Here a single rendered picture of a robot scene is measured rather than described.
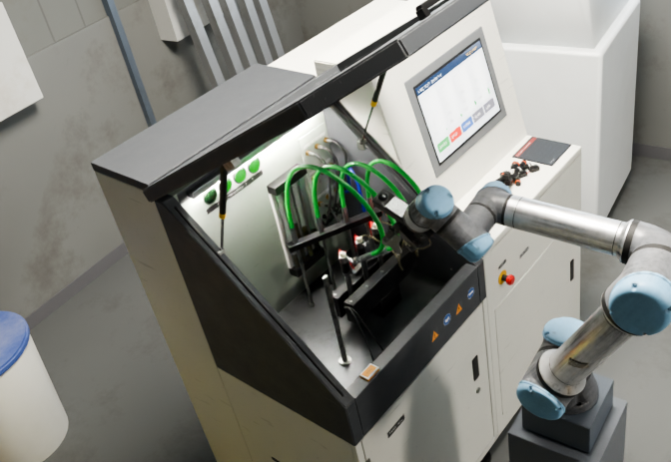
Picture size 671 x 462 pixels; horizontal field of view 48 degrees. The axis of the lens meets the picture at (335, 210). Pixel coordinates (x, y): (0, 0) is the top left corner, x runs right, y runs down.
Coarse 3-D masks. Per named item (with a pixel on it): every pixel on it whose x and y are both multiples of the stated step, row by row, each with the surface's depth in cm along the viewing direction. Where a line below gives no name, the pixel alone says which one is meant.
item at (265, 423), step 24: (240, 384) 236; (240, 408) 248; (264, 408) 234; (288, 408) 222; (264, 432) 245; (288, 432) 232; (312, 432) 220; (264, 456) 258; (288, 456) 243; (312, 456) 230; (336, 456) 217; (360, 456) 210; (480, 456) 277
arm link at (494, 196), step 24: (480, 192) 173; (504, 192) 172; (504, 216) 168; (528, 216) 165; (552, 216) 162; (576, 216) 161; (576, 240) 160; (600, 240) 157; (624, 240) 162; (648, 240) 150
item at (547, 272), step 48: (336, 48) 243; (432, 48) 246; (384, 96) 231; (384, 144) 238; (480, 144) 267; (576, 192) 282; (528, 240) 260; (528, 288) 271; (576, 288) 310; (528, 336) 283
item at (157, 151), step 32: (384, 0) 295; (352, 32) 274; (256, 64) 257; (288, 64) 260; (224, 96) 240; (256, 96) 236; (160, 128) 229; (192, 128) 225; (224, 128) 221; (96, 160) 219; (128, 160) 215; (160, 160) 212; (128, 192) 212; (128, 224) 225; (160, 224) 210; (160, 256) 222; (160, 288) 236; (160, 320) 252; (192, 320) 233; (192, 352) 248; (192, 384) 266; (224, 416) 262; (224, 448) 281
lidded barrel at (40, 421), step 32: (0, 320) 318; (0, 352) 301; (32, 352) 312; (0, 384) 296; (32, 384) 311; (0, 416) 302; (32, 416) 313; (64, 416) 337; (0, 448) 312; (32, 448) 319
